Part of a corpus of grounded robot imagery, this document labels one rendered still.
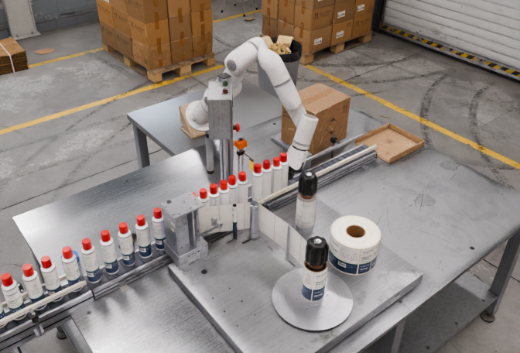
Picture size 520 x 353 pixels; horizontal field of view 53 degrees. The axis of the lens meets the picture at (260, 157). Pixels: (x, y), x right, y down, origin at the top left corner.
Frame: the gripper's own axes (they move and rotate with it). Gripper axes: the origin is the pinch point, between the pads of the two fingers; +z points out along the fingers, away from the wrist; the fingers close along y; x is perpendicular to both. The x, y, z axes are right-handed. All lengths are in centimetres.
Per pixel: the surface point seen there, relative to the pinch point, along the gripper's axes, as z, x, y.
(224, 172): 3.5, -30.4, -13.9
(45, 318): 50, -114, 5
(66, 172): 105, -15, -210
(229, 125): -27, -48, 0
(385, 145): -15, 73, 0
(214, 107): -33, -55, -3
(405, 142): -19, 85, 4
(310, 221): 4.5, -15.7, 32.0
